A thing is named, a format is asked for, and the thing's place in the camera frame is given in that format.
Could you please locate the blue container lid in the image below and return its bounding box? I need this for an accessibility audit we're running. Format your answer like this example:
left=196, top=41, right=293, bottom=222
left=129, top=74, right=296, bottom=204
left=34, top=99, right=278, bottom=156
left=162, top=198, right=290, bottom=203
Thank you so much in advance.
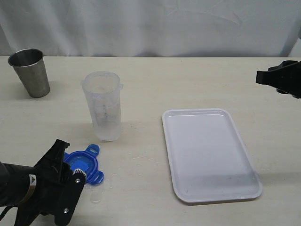
left=63, top=144, right=104, bottom=186

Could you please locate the white backdrop curtain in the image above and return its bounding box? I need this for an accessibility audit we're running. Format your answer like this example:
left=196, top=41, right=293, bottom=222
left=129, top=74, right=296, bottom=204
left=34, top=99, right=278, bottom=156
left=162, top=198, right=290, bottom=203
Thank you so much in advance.
left=0, top=0, right=301, bottom=57

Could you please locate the clear tall plastic container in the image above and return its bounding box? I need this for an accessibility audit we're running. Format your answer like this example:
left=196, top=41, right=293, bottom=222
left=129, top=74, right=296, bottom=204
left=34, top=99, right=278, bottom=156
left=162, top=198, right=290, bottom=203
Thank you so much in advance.
left=81, top=71, right=123, bottom=141

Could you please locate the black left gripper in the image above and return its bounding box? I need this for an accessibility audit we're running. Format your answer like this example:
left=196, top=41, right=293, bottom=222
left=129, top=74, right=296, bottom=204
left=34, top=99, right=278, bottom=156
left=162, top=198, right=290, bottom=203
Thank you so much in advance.
left=15, top=139, right=86, bottom=226

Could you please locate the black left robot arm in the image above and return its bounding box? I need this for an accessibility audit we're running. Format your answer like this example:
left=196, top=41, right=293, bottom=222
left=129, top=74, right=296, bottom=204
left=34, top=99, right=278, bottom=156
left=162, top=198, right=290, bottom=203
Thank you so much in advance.
left=0, top=139, right=87, bottom=226

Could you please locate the stainless steel cup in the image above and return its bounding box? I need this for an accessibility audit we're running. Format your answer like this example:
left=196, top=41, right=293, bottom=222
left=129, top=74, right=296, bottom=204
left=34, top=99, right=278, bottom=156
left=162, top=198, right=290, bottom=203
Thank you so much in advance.
left=8, top=48, right=50, bottom=98

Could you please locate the white plastic tray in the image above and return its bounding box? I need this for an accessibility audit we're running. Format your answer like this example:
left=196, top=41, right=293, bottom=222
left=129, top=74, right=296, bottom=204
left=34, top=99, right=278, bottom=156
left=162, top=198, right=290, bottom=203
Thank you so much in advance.
left=162, top=108, right=263, bottom=204

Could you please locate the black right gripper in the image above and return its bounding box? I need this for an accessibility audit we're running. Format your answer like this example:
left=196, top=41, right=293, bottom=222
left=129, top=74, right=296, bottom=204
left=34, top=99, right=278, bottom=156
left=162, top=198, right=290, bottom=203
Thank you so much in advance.
left=256, top=60, right=301, bottom=99

